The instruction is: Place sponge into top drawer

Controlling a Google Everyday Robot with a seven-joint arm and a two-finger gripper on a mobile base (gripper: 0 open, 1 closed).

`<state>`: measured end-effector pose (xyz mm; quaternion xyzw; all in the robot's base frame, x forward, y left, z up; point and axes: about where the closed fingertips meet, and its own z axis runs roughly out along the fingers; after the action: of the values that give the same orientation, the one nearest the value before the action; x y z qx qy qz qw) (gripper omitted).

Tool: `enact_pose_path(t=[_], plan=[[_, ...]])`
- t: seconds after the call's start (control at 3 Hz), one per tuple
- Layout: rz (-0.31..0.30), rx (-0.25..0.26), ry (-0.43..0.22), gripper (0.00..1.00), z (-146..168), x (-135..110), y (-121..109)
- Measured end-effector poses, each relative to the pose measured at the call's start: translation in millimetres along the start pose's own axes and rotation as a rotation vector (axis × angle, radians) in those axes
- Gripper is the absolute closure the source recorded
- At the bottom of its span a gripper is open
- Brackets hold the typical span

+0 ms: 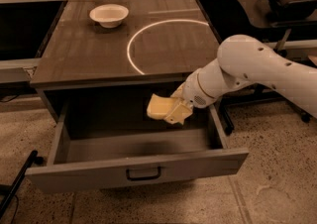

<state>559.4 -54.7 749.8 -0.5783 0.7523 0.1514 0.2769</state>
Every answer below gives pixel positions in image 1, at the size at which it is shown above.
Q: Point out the open grey top drawer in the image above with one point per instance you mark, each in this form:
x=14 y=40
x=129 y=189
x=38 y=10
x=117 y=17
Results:
x=100 y=132

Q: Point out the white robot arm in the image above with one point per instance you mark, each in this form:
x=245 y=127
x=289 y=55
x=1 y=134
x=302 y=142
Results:
x=241 y=61

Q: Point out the dark side table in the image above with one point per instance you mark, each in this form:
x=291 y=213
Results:
x=261 y=16

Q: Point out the black drawer handle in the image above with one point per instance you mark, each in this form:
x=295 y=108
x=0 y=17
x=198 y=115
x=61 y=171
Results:
x=142 y=174

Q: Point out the yellow sponge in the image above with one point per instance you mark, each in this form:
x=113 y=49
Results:
x=159 y=107

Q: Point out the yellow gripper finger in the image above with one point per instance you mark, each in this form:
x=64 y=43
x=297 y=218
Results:
x=178 y=93
x=178 y=112

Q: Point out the white bowl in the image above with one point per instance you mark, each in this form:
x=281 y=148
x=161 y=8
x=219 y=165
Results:
x=109 y=15

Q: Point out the grey wooden cabinet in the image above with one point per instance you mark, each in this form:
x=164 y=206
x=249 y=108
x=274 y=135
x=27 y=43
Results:
x=159 y=37

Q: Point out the black stand leg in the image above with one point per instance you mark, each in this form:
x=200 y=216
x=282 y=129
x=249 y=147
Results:
x=8 y=191

